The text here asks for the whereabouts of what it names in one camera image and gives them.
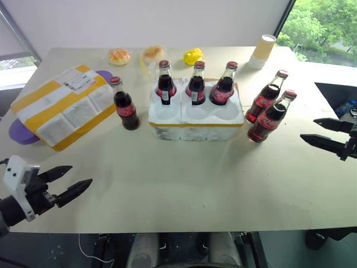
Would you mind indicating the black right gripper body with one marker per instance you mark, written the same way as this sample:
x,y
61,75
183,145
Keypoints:
x,y
352,145

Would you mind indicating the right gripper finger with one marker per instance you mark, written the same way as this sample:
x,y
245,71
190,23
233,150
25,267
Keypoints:
x,y
323,143
332,125

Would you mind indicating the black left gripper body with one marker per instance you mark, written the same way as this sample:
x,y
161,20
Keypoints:
x,y
37,195

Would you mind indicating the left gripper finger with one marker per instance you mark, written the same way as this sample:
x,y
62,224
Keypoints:
x,y
72,191
57,172

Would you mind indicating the glass cola bottle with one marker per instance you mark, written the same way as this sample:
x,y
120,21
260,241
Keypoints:
x,y
221,92
125,109
166,86
195,89
263,100
267,120

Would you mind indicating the white yellow taped package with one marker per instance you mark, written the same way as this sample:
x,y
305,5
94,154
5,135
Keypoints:
x,y
64,109

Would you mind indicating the white foam bottle tray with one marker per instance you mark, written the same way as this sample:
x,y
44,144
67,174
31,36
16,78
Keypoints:
x,y
195,123

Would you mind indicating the blue plastic water bottle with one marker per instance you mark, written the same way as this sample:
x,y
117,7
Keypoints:
x,y
344,107

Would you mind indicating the black open bin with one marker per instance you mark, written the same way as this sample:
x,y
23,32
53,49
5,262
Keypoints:
x,y
332,93

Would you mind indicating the purple flat round board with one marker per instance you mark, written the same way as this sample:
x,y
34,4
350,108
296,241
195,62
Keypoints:
x,y
20,132

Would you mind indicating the grey rounded shape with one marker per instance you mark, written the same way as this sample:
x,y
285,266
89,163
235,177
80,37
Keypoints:
x,y
142,251
225,248

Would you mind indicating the black chair base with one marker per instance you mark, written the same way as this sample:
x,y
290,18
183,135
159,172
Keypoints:
x,y
326,237

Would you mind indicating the stack of paper cups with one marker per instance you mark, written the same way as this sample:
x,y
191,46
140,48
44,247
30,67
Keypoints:
x,y
262,51

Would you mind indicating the orange-topped bread in wrapper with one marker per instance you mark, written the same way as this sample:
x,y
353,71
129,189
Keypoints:
x,y
119,56

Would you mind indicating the round bread in plastic bag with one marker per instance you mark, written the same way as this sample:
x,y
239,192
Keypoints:
x,y
153,53

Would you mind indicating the yellow crumpled plastic object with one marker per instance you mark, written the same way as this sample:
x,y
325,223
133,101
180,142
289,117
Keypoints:
x,y
192,56

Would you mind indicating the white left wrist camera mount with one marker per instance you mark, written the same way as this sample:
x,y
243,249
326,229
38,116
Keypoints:
x,y
14,173

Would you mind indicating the dark window frame post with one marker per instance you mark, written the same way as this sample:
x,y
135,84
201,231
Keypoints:
x,y
285,16

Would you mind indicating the grey window frame bar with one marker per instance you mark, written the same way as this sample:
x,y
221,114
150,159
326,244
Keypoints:
x,y
21,36

